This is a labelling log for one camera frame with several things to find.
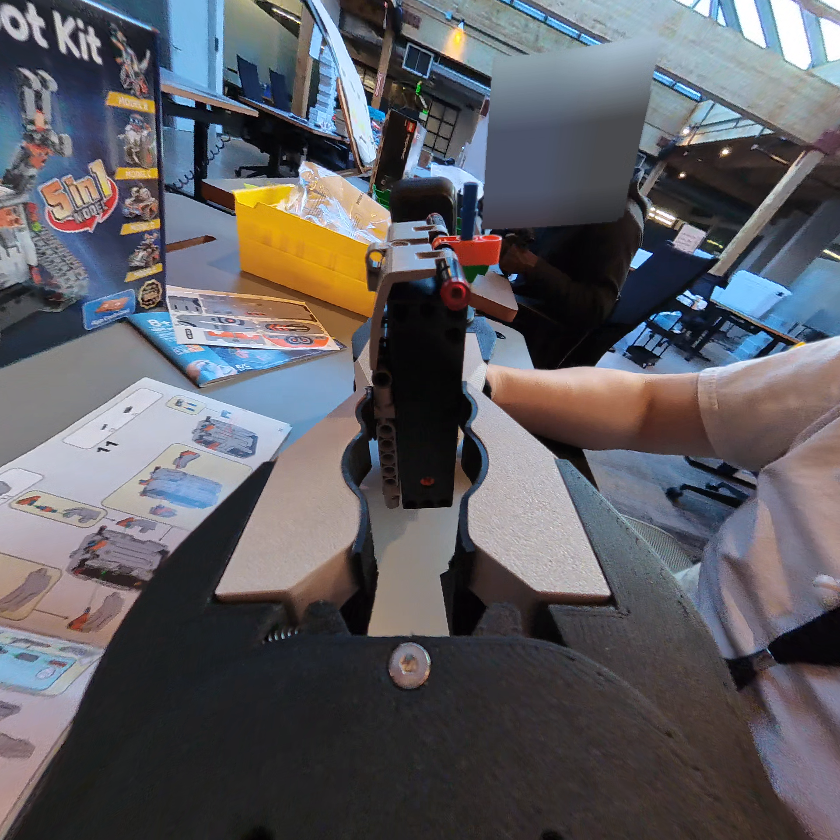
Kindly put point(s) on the black product box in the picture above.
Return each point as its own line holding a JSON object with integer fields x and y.
{"x": 397, "y": 148}

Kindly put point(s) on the open instruction booklet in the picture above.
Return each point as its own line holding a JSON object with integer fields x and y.
{"x": 85, "y": 499}

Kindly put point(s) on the blue closed booklet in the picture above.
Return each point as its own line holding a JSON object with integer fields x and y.
{"x": 216, "y": 364}

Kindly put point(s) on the robot sticker sheet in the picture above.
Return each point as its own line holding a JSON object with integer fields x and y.
{"x": 249, "y": 321}

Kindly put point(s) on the person's right forearm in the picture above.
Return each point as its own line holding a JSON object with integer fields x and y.
{"x": 590, "y": 407}

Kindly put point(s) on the toy robot kit box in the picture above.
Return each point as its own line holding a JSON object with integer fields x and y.
{"x": 72, "y": 164}

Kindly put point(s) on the yellow plastic bin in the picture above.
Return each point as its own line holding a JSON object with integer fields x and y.
{"x": 295, "y": 256}

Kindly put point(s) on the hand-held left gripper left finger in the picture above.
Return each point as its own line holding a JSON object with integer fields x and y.
{"x": 295, "y": 518}

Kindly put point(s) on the black grey robot block assembly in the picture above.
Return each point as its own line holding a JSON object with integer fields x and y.
{"x": 420, "y": 394}

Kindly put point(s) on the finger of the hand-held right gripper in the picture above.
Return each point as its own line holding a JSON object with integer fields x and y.
{"x": 362, "y": 358}
{"x": 508, "y": 344}

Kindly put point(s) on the blue office chair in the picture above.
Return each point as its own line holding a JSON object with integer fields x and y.
{"x": 663, "y": 289}

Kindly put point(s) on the clear plastic bags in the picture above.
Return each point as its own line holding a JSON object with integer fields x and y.
{"x": 334, "y": 203}

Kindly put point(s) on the person in white shirt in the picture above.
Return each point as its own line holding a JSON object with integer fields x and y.
{"x": 774, "y": 499}

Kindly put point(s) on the white storage box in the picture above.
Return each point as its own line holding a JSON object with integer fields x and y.
{"x": 758, "y": 292}

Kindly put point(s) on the grey desk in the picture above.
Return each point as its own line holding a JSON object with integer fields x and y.
{"x": 308, "y": 394}

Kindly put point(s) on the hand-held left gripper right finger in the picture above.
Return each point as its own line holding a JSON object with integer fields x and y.
{"x": 531, "y": 518}

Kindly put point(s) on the leaning white board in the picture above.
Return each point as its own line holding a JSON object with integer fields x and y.
{"x": 344, "y": 72}

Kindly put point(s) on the background wooden desk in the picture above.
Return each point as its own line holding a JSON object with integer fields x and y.
{"x": 210, "y": 98}

